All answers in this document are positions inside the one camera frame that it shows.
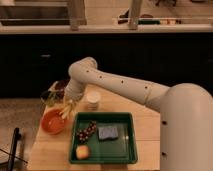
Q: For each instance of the green leafy vegetable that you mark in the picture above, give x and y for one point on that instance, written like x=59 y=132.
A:
x=50 y=98

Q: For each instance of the red grape bunch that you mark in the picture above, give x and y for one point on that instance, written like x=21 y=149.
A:
x=84 y=134

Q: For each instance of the yellow banana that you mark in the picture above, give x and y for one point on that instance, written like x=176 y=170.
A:
x=65 y=112

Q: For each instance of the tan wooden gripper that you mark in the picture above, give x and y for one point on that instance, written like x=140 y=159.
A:
x=72 y=104

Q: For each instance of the right wooden post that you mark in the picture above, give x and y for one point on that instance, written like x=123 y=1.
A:
x=134 y=14

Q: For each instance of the green plastic tray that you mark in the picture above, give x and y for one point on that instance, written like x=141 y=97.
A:
x=121 y=150

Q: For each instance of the blue sponge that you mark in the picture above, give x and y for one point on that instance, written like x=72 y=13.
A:
x=107 y=132

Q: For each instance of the white cup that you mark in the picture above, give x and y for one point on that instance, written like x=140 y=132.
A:
x=93 y=98

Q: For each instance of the red yellow apple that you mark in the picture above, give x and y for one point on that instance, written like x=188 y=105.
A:
x=82 y=152

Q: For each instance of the black stand post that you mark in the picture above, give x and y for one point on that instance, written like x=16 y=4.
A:
x=12 y=155

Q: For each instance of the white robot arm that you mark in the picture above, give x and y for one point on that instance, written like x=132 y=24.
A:
x=186 y=109

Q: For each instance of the left wooden post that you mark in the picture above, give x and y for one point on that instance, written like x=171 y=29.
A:
x=76 y=13

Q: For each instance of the wooden post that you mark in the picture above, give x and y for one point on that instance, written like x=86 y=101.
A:
x=134 y=14
x=76 y=13

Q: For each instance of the dark maroon bowl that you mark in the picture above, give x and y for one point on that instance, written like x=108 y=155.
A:
x=60 y=87

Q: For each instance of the orange-red bowl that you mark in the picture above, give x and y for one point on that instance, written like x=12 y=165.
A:
x=52 y=122

